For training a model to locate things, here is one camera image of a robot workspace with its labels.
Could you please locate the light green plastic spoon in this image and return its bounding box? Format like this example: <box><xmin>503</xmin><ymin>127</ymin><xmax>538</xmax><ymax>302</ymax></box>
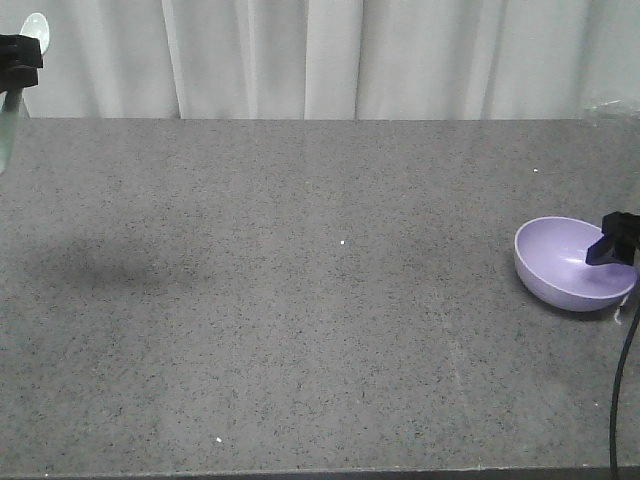
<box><xmin>1</xmin><ymin>12</ymin><xmax>50</xmax><ymax>174</ymax></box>

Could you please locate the white curtain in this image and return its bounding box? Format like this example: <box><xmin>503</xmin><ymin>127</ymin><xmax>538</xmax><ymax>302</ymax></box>
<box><xmin>1</xmin><ymin>1</ymin><xmax>639</xmax><ymax>120</ymax></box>

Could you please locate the black cable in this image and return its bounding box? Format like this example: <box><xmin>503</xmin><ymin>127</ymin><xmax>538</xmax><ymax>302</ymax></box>
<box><xmin>608</xmin><ymin>299</ymin><xmax>640</xmax><ymax>480</ymax></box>

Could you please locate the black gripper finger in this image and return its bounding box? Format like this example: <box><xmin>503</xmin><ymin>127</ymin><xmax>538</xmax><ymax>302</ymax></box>
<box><xmin>586</xmin><ymin>235</ymin><xmax>631</xmax><ymax>266</ymax></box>
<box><xmin>0</xmin><ymin>34</ymin><xmax>43</xmax><ymax>68</ymax></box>
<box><xmin>601</xmin><ymin>211</ymin><xmax>640</xmax><ymax>250</ymax></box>
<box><xmin>0</xmin><ymin>67</ymin><xmax>39</xmax><ymax>93</ymax></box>

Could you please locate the purple plastic bowl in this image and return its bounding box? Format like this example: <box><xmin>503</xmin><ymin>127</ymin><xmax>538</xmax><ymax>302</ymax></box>
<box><xmin>514</xmin><ymin>216</ymin><xmax>638</xmax><ymax>312</ymax></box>

